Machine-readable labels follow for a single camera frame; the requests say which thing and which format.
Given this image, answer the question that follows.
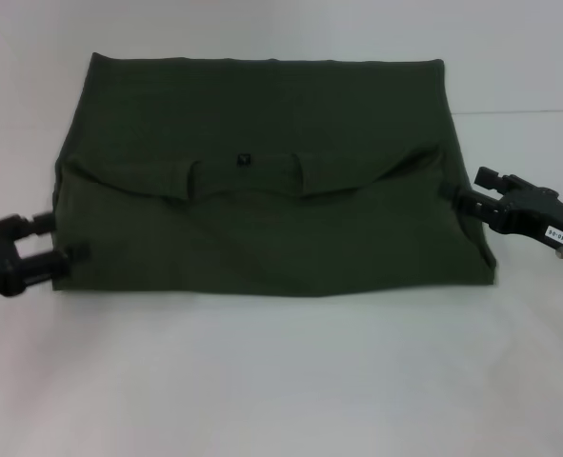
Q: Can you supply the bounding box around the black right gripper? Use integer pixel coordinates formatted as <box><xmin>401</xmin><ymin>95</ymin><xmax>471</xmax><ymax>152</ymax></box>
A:
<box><xmin>438</xmin><ymin>165</ymin><xmax>563</xmax><ymax>266</ymax></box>

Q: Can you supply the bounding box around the dark green FREE t-shirt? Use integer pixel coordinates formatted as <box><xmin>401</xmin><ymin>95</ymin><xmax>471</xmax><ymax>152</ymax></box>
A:
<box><xmin>51</xmin><ymin>50</ymin><xmax>497</xmax><ymax>299</ymax></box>

